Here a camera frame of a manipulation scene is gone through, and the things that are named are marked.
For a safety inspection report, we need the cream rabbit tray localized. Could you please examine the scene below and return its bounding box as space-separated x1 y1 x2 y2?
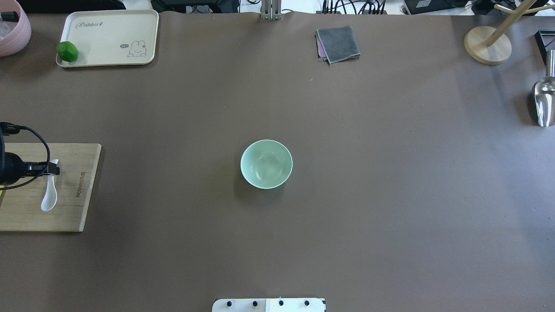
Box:
56 9 159 68

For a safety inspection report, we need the white ceramic spoon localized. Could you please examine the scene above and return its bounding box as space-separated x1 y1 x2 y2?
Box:
40 174 58 211

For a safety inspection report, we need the silver metal scoop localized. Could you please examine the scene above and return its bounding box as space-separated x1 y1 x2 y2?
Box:
533 50 555 127

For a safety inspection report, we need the dark wooden glass tray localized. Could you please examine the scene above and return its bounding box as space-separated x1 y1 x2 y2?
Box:
534 30 555 65

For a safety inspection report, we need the wooden mug tree stand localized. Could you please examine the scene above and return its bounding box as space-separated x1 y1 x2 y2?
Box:
464 0 555 65

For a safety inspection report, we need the aluminium frame post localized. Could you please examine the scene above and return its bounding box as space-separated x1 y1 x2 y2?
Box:
260 0 282 20

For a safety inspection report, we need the green lime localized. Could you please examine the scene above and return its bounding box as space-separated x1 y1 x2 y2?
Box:
57 41 79 62

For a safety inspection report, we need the grey folded cloth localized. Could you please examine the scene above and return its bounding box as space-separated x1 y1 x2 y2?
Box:
316 26 361 65

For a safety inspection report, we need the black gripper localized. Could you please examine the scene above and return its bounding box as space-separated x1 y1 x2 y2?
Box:
0 151 61 185

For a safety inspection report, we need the bamboo cutting board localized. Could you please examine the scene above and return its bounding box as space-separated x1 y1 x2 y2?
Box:
0 143 102 232

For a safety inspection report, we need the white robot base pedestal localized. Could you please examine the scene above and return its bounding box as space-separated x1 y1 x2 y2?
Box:
212 297 326 312

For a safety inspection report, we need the steel muddler black tip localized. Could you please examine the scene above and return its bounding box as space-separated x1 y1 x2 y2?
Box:
0 11 20 23

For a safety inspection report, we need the pink bowl of ice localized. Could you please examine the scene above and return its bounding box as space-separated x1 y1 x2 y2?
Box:
0 0 32 57

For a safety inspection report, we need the light green bowl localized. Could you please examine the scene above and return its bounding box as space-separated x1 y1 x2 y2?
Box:
240 140 294 189

